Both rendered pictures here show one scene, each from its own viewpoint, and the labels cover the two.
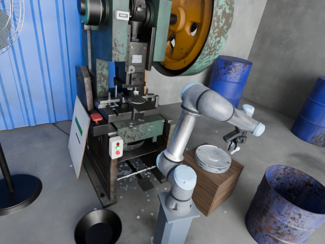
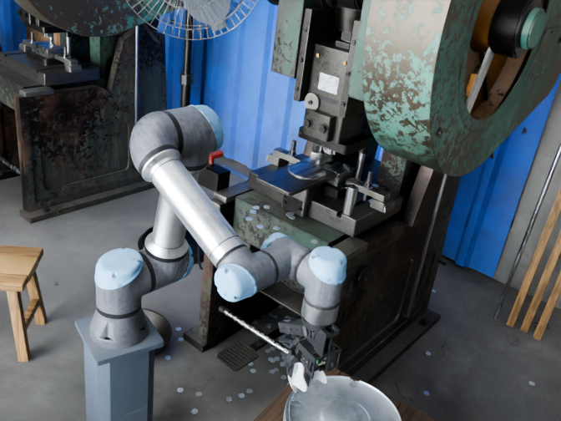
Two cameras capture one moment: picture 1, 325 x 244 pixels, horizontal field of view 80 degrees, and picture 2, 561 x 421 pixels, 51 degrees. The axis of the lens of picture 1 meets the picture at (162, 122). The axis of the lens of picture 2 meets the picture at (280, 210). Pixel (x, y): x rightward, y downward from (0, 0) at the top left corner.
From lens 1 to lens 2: 1.68 m
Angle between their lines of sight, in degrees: 66
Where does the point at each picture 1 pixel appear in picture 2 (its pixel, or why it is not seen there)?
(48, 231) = not seen: hidden behind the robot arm
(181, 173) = (115, 255)
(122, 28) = (293, 13)
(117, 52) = (280, 55)
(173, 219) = (80, 327)
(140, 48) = (337, 63)
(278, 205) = not seen: outside the picture
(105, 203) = (191, 332)
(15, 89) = not seen: hidden behind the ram
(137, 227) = (156, 393)
